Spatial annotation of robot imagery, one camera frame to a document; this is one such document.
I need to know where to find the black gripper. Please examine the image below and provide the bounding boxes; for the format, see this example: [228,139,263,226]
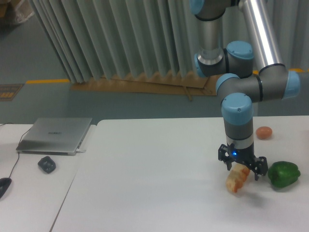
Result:
[218,143,268,181]

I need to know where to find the golden bread piece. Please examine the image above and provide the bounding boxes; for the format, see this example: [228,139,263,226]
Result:
[225,163,250,193]

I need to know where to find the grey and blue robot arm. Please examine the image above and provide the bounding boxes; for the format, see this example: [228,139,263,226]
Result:
[190,0,300,178]

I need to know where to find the brown egg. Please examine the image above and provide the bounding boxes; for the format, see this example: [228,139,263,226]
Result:
[255,126,273,140]

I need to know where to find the green bell pepper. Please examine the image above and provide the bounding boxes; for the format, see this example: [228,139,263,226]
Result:
[267,161,301,188]

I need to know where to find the brown cardboard sheet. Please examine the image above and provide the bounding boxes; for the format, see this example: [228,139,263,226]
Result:
[71,71,220,100]

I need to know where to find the silver closed laptop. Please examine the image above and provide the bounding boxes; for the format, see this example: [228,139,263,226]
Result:
[16,117,92,155]

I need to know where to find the grey-green pleated curtain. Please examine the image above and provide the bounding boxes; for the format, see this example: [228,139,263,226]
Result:
[29,0,309,83]

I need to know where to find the small black controller device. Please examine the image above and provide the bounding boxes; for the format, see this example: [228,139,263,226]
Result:
[38,156,56,174]

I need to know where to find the black computer mouse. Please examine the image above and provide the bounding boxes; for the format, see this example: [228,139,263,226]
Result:
[0,177,12,198]

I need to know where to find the clear plastic bag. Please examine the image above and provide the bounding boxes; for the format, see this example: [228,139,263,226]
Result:
[9,0,34,25]

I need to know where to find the black mouse cable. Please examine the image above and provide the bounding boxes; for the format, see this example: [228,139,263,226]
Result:
[7,152,20,179]

